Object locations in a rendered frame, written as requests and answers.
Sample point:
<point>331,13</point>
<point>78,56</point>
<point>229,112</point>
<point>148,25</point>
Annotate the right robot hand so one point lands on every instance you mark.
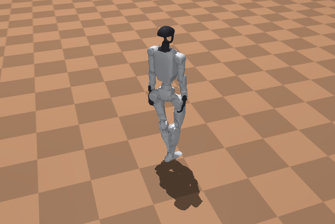
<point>184,101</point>

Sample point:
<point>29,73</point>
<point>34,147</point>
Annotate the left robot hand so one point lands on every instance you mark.
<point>150,101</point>

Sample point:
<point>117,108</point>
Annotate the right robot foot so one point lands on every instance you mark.
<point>176,155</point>

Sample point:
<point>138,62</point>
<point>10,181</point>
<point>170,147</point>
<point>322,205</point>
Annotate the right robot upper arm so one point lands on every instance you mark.
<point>180,59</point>

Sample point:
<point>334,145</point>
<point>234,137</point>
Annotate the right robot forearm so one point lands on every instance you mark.
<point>183,88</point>

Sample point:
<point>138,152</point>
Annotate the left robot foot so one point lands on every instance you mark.
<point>170,155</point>

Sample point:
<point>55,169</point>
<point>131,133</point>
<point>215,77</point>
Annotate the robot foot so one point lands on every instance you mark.
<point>170,155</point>
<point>176,155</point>

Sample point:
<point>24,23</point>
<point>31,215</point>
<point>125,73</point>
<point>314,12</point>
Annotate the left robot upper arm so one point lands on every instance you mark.
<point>150,57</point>

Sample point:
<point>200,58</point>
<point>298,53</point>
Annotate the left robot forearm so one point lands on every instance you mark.
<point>152,80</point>

